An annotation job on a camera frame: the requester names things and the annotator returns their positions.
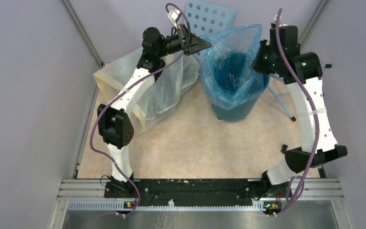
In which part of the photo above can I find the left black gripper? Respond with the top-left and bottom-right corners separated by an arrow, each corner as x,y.
156,24 -> 211,58

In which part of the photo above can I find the blue plastic trash bag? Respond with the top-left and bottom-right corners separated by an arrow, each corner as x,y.
202,24 -> 269,110

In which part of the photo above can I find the teal plastic trash bin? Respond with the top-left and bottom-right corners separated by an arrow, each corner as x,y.
210,52 -> 270,122

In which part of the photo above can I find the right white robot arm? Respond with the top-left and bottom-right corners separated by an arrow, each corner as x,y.
252,24 -> 347,197

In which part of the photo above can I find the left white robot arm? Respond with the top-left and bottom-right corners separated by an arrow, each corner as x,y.
97,24 -> 212,198

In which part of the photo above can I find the light blue perforated stool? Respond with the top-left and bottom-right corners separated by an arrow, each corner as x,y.
180,0 -> 333,122

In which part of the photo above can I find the translucent white bag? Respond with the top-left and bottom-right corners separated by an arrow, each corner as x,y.
93,48 -> 200,135

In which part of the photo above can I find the small black clip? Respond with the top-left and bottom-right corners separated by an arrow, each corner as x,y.
281,144 -> 288,154

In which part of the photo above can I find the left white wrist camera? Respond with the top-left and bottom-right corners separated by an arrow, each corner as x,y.
167,8 -> 182,28

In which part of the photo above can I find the right aluminium frame post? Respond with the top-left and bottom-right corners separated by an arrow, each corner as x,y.
299,0 -> 329,44

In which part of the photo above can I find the aluminium frame post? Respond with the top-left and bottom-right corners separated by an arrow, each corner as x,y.
299,0 -> 329,44
60,0 -> 104,68

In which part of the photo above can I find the left aluminium frame post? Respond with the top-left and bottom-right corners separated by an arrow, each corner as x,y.
60,0 -> 104,68

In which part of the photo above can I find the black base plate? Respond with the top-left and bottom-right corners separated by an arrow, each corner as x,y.
104,178 -> 289,207

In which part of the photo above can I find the white cable duct strip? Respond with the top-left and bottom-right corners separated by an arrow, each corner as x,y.
68,200 -> 265,212

